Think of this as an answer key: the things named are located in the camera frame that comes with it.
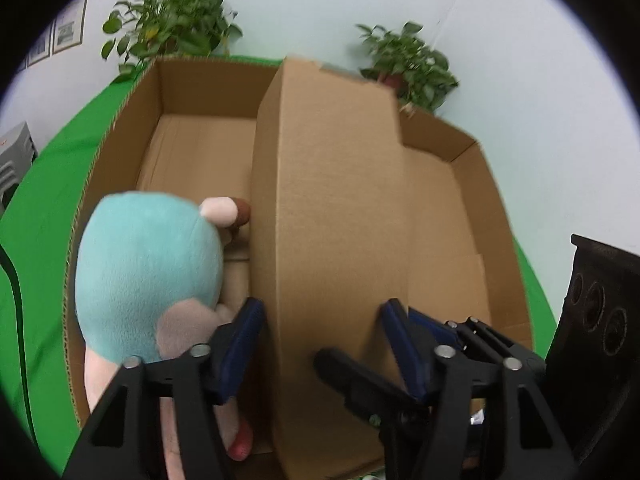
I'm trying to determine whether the black cable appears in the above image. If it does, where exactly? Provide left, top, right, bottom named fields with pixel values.
left=0, top=245, right=38, bottom=451

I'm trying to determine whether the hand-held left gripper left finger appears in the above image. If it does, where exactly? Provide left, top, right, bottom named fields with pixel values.
left=62, top=297, right=268, bottom=480

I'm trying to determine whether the wall of framed certificates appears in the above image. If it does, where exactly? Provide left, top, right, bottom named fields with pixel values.
left=17, top=0, right=91, bottom=73

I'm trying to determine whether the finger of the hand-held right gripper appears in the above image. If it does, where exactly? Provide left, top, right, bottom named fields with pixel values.
left=314, top=347, right=436, bottom=436
left=407, top=309, right=547, bottom=376

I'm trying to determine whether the pink and teal plush toy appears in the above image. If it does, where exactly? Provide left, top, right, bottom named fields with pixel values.
left=75, top=191, right=253, bottom=480

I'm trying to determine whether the small leafy potted plant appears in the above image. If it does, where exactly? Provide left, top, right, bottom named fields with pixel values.
left=355, top=21, right=460, bottom=113

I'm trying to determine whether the large leafy potted plant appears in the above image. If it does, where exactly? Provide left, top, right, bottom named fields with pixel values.
left=100, top=0, right=244, bottom=78

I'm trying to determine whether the grey plastic stool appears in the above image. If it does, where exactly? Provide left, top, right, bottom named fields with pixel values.
left=0, top=121, right=38, bottom=211

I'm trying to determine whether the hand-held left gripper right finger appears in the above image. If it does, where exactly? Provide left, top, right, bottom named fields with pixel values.
left=380, top=299, right=576, bottom=480

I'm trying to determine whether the long narrow cardboard box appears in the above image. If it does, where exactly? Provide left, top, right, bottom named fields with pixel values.
left=250, top=56, right=416, bottom=480

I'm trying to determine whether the large cardboard box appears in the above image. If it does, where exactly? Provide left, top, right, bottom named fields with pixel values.
left=62, top=55, right=533, bottom=480

